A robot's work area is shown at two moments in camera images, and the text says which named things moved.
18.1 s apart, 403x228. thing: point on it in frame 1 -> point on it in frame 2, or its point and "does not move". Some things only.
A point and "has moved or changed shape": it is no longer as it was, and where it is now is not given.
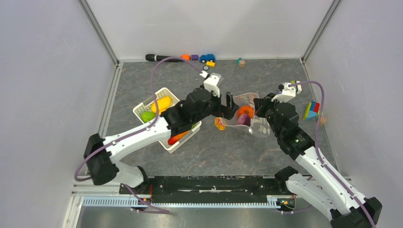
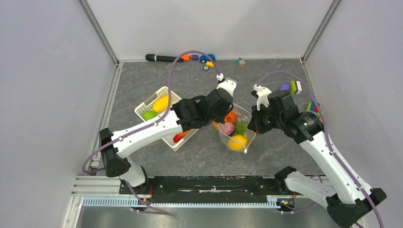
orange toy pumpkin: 245,109 has moved or changed shape
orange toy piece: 187,57 does not move
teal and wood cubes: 241,62 does not move
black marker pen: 154,57 does not move
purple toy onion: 244,119 -> 228,128
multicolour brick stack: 312,111 does not move
